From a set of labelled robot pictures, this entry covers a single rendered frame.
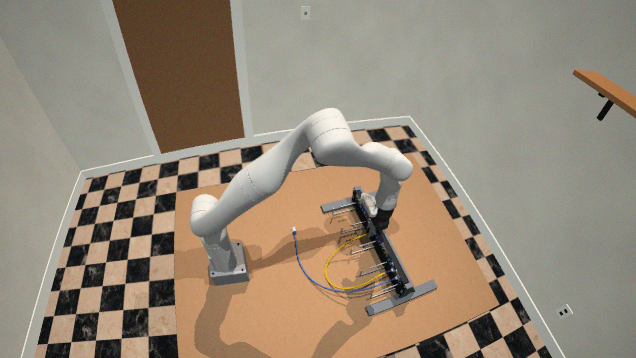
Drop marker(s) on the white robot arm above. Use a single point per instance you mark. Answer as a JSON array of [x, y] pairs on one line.
[[332, 143]]

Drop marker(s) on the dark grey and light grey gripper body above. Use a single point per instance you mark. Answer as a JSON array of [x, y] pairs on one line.
[[380, 207]]

